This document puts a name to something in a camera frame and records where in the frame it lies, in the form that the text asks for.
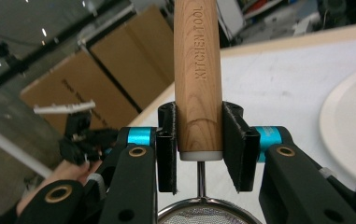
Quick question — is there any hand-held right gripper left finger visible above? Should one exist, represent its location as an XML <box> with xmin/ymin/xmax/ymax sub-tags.
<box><xmin>155</xmin><ymin>101</ymin><xmax>179</xmax><ymax>195</ymax></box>

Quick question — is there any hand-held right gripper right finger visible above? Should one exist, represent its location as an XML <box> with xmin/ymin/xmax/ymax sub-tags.
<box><xmin>221</xmin><ymin>100</ymin><xmax>262</xmax><ymax>193</ymax></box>

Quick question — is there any wooden handle mesh strainer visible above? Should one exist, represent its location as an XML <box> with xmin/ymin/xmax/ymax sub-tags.
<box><xmin>156</xmin><ymin>0</ymin><xmax>263</xmax><ymax>224</ymax></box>

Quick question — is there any brown cardboard box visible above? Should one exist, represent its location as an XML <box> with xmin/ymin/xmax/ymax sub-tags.
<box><xmin>89</xmin><ymin>4</ymin><xmax>176</xmax><ymax>110</ymax></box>
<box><xmin>19</xmin><ymin>49</ymin><xmax>140</xmax><ymax>135</ymax></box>

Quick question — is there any white round stand with pole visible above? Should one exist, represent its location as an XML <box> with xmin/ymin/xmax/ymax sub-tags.
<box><xmin>318</xmin><ymin>61</ymin><xmax>356</xmax><ymax>191</ymax></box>

